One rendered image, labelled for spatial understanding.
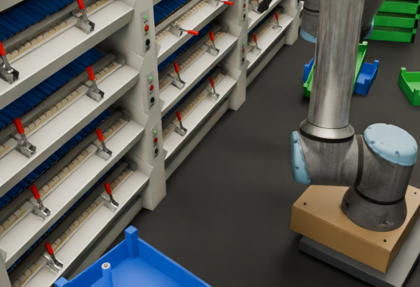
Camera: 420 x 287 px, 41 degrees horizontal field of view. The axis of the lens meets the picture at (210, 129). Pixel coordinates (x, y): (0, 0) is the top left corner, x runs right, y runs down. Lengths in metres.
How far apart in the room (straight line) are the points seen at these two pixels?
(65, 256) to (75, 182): 0.22
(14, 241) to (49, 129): 0.28
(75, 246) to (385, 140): 0.91
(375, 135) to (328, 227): 0.31
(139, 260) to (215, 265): 0.56
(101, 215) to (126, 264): 0.50
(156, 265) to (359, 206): 0.70
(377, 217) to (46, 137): 0.94
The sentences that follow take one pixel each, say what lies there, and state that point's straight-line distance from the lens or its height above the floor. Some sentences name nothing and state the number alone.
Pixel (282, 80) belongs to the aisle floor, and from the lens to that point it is 2.68.
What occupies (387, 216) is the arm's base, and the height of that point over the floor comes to 0.20.
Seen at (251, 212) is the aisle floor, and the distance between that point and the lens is 1.94.
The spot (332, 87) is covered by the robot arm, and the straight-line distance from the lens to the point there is 1.51.
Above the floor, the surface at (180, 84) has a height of 0.37.
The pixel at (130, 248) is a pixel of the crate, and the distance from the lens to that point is 1.24.
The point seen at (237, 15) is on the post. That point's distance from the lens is 2.24.
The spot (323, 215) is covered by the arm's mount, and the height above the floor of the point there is 0.16.
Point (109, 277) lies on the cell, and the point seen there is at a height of 0.44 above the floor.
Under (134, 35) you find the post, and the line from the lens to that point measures 1.59.
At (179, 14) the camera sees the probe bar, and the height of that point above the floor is 0.58.
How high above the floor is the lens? 1.33
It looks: 35 degrees down
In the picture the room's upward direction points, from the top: 1 degrees counter-clockwise
